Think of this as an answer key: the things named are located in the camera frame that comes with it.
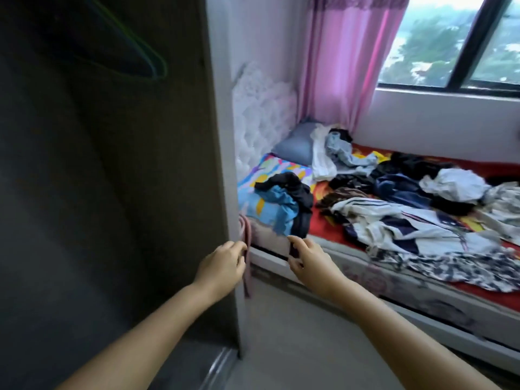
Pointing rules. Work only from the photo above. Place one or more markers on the person's left hand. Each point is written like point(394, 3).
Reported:
point(221, 272)

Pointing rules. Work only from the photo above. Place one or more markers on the pile of mixed clothes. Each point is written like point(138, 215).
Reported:
point(406, 174)

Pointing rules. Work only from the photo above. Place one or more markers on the white navy striped jacket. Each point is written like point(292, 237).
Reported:
point(406, 227)

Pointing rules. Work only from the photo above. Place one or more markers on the blue garment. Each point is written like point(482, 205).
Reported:
point(276, 211)

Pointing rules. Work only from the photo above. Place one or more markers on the wide pink curtain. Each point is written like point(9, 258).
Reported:
point(349, 61)

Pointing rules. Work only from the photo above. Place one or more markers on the colourful patterned pillow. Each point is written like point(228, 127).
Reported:
point(268, 166)

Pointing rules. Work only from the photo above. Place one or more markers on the pink rolled mat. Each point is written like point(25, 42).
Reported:
point(244, 231)

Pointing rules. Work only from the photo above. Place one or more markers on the person's right hand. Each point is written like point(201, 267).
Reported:
point(317, 268)

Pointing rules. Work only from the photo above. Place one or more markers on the grey wardrobe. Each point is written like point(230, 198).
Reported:
point(97, 199)

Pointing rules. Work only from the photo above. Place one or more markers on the person's right forearm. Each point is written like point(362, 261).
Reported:
point(414, 345)

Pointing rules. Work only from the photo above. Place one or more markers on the red bedsheet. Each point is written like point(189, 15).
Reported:
point(325, 227)

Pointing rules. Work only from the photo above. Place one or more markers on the grey pillow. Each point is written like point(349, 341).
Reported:
point(296, 143)

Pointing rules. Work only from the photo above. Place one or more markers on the person's left forearm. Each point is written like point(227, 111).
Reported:
point(138, 345)

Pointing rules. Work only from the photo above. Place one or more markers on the black framed window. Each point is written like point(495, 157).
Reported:
point(422, 44)

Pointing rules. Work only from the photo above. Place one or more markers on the white bed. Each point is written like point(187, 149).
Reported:
point(406, 292)

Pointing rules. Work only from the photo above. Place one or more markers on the white tufted headboard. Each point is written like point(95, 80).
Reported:
point(260, 117)

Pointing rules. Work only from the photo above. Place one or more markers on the black garment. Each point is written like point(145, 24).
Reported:
point(292, 187)

